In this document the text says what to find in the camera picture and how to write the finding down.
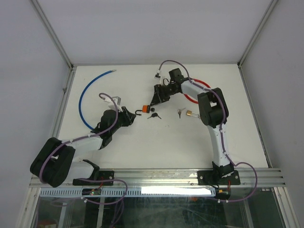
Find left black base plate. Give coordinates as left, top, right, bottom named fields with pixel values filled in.
left=72, top=170, right=114, bottom=186

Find black head keys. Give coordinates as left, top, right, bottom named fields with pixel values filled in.
left=147, top=113, right=161, bottom=119

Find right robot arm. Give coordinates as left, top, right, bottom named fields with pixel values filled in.
left=150, top=68, right=234, bottom=187

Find red cable lock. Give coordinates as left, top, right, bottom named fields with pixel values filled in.
left=181, top=78, right=210, bottom=104

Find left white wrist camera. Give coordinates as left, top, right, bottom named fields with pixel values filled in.
left=104, top=96, right=121, bottom=106

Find orange black padlock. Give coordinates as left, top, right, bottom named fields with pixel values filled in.
left=135, top=105, right=155, bottom=116

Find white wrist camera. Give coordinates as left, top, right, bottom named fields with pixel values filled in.
left=104, top=96, right=121, bottom=106
left=154, top=70, right=164, bottom=85

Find aluminium mounting rail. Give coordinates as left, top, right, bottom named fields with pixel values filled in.
left=30, top=167, right=285, bottom=189

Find white slotted cable duct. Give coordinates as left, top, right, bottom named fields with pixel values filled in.
left=39, top=186, right=216, bottom=198

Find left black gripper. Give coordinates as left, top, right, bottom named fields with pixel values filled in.
left=110, top=106, right=135, bottom=134

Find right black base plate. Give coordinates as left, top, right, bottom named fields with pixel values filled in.
left=197, top=170, right=241, bottom=186

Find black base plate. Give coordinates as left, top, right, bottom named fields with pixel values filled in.
left=72, top=170, right=114, bottom=186
left=197, top=170, right=241, bottom=186

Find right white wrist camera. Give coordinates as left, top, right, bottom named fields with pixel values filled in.
left=154, top=70, right=164, bottom=85

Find blue cable lock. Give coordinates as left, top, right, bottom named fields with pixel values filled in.
left=77, top=69, right=117, bottom=130

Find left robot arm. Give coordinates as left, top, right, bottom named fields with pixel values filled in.
left=29, top=106, right=136, bottom=188

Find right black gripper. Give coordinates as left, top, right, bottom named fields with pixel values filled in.
left=150, top=83, right=178, bottom=106

